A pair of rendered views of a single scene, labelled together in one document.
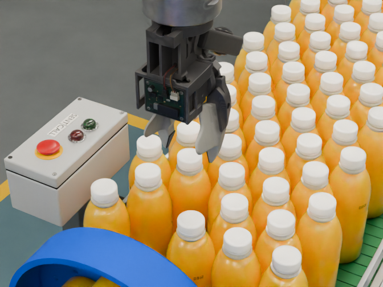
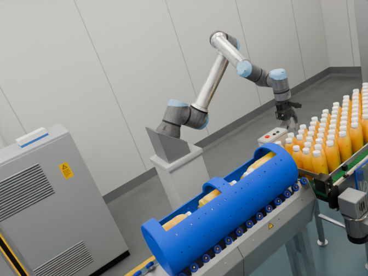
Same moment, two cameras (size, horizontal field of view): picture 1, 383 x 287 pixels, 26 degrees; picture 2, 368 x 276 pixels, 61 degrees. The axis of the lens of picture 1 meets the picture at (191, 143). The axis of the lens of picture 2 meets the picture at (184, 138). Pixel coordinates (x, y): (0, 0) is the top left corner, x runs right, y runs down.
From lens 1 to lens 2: 1.03 m
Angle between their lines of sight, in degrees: 34
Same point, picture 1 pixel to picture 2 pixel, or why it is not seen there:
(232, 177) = (308, 138)
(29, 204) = not seen: hidden behind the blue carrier
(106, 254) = (269, 145)
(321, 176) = (331, 137)
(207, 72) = (289, 110)
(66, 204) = not seen: hidden behind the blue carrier
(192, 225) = (295, 148)
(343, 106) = (344, 122)
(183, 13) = (281, 98)
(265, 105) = (322, 124)
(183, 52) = (283, 106)
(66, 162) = (270, 139)
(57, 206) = not seen: hidden behind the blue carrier
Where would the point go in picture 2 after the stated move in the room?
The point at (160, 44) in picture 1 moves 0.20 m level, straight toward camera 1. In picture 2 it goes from (277, 104) to (271, 120)
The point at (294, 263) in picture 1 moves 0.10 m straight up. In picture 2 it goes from (317, 153) to (314, 137)
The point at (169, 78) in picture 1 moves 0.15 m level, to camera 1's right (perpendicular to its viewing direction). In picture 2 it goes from (281, 111) to (308, 108)
